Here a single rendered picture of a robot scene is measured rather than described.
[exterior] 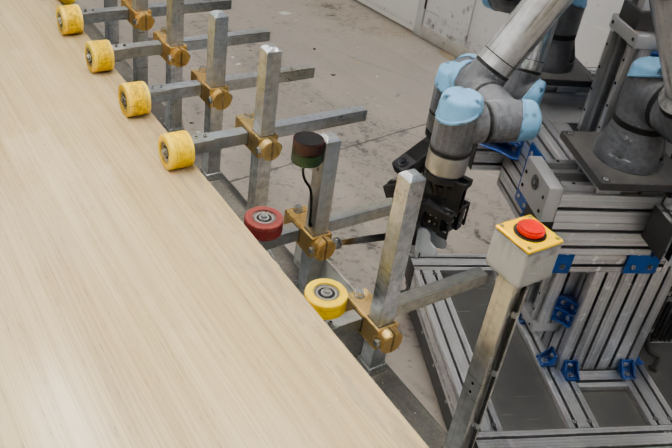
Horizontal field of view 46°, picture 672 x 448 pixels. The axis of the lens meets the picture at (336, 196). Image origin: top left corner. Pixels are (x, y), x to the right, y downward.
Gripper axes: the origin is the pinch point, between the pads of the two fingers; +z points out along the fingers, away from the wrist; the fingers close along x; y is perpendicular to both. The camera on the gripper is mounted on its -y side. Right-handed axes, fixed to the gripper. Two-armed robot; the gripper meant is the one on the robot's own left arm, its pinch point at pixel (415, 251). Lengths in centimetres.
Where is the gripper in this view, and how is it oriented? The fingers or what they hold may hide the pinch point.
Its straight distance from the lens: 155.4
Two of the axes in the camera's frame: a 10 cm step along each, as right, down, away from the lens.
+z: -1.3, 8.2, 5.5
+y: 7.9, 4.2, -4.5
